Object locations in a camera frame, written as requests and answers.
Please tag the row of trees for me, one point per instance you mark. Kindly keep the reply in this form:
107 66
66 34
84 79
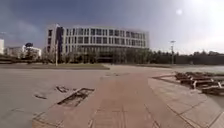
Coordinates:
160 57

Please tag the large curved grey building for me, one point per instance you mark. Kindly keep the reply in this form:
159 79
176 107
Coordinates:
100 40

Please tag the thin pole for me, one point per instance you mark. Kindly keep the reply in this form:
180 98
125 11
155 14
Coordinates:
56 50

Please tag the grey stone paved plaza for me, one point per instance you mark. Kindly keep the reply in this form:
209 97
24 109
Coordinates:
126 100

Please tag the dry grass patch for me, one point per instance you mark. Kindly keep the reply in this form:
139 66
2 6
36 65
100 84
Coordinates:
73 66

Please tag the floodlight pole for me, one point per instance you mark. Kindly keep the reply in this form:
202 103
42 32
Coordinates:
172 51

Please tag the low pale building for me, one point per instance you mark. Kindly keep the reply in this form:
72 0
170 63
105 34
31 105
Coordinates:
20 51

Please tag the pile of dark debris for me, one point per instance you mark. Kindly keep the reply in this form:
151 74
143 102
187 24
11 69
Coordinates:
200 81

